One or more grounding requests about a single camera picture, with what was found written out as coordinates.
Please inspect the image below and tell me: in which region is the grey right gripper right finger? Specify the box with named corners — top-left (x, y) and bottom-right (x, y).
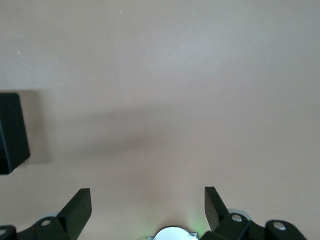
top-left (199, 186), bottom-right (309, 240)

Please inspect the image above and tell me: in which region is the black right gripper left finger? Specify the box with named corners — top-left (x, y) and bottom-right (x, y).
top-left (0, 188), bottom-right (91, 240)

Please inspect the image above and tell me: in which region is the black plastic box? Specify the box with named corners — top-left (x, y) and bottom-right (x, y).
top-left (0, 93), bottom-right (31, 176)

